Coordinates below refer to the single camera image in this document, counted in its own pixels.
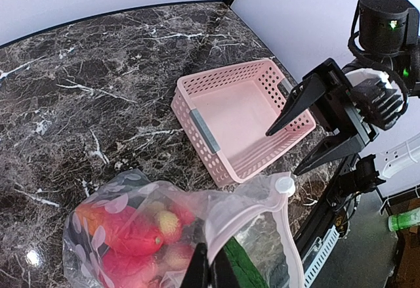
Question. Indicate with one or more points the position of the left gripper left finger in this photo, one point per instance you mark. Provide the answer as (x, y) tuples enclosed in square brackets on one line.
[(197, 273)]

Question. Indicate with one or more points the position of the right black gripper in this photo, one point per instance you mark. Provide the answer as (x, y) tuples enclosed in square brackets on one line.
[(326, 91)]

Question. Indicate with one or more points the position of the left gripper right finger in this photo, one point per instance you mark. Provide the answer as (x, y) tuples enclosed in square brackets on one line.
[(222, 274)]

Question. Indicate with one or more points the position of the green cucumber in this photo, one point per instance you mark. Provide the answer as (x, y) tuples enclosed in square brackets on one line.
[(245, 271)]

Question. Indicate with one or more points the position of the red lychee bunch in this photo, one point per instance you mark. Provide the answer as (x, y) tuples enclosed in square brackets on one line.
[(149, 271)]

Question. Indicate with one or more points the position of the clear zip top bag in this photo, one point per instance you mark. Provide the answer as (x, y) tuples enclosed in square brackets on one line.
[(255, 214)]

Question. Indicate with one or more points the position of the pink plastic basket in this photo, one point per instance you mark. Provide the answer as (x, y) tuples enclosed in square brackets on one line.
[(226, 112)]

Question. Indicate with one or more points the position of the orange red mango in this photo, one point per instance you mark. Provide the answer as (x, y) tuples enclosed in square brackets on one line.
[(93, 216)]

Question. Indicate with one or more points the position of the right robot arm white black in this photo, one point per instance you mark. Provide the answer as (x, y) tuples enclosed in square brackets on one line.
[(384, 36)]

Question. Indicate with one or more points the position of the right wiring connector board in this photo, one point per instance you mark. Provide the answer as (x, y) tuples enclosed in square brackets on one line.
[(342, 221)]

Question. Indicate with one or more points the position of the green plastic bottle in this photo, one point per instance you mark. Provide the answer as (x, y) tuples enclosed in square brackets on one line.
[(403, 221)]

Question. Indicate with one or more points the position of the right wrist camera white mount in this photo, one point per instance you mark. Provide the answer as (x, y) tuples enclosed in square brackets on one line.
[(373, 95)]

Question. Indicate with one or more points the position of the black front rail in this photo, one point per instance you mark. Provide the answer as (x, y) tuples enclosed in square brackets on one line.
[(323, 215)]

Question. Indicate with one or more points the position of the white slotted cable duct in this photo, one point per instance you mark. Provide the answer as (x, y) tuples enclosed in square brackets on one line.
[(317, 255)]

